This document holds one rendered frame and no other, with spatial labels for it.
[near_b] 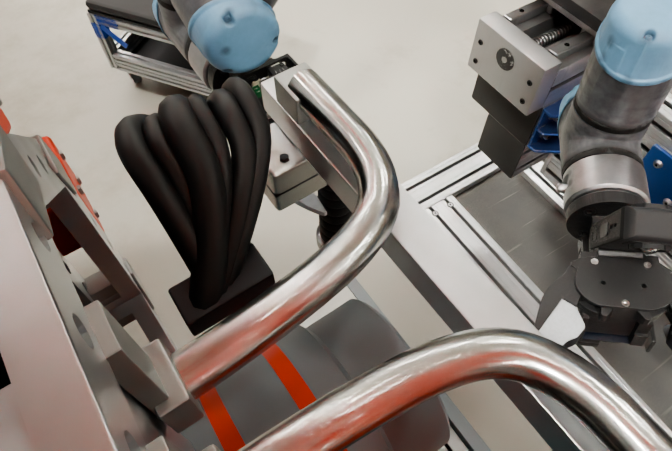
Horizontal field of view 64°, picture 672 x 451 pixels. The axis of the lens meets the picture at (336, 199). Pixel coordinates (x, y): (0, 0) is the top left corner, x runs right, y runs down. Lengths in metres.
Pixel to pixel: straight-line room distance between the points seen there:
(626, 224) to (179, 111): 0.31
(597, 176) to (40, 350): 0.48
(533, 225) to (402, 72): 0.81
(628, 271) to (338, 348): 0.25
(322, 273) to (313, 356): 0.10
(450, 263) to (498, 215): 0.99
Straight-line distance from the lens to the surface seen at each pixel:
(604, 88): 0.55
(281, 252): 1.46
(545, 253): 1.30
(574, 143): 0.59
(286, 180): 0.42
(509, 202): 1.35
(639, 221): 0.43
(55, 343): 0.18
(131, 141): 0.32
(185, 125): 0.32
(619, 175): 0.56
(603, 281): 0.50
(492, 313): 0.33
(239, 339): 0.28
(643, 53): 0.52
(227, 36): 0.50
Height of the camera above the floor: 1.27
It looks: 56 degrees down
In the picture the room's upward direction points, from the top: straight up
